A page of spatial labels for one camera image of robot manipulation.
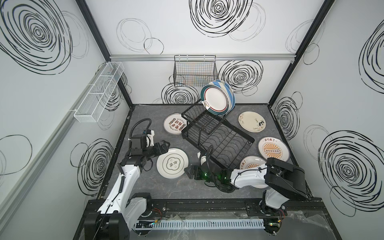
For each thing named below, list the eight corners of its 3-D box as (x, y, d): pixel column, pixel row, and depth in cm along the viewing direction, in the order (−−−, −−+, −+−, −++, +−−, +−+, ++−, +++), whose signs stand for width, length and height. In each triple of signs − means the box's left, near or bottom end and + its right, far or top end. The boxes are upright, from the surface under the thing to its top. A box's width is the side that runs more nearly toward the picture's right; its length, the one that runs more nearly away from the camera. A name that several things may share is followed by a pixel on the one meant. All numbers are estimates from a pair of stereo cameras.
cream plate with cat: (241, 132, 106) (242, 131, 104) (236, 113, 118) (237, 111, 116) (267, 132, 106) (268, 130, 104) (260, 113, 117) (261, 111, 116)
